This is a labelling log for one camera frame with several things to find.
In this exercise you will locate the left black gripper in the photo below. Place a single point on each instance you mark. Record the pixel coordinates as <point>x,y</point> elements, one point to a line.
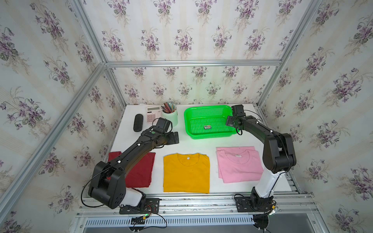
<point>173,138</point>

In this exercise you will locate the green plastic basket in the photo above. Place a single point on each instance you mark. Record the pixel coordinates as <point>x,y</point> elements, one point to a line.
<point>215,116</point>

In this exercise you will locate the yellow t-shirt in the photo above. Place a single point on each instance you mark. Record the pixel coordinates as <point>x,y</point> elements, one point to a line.
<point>188,173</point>

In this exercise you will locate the dark red t-shirt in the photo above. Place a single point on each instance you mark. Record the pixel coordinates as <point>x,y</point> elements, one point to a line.
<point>140,176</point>

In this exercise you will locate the pink t-shirt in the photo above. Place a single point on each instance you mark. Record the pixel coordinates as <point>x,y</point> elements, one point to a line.
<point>239,164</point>

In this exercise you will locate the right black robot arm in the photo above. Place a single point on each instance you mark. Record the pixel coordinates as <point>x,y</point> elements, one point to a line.
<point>278,152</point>

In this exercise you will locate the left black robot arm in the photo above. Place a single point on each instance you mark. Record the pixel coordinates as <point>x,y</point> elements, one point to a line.
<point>108,185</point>

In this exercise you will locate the pale green pen cup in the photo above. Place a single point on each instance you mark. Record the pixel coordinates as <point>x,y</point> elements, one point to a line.
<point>173,117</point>

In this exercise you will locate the coloured pens bundle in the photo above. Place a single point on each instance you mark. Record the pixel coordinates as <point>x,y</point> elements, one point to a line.
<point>168,107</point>

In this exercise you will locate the pink calculator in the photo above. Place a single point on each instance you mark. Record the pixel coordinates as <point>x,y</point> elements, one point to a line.
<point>153,113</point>

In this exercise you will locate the black glasses case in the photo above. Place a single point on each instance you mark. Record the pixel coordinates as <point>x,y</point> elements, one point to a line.
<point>138,123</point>

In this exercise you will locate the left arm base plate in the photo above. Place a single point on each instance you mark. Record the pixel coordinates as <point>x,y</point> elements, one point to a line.
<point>146,206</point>

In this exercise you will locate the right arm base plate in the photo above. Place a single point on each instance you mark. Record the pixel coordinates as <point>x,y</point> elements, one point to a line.
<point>253,204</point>

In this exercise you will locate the aluminium mounting rail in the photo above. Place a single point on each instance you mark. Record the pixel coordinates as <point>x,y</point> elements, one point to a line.
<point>224,204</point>

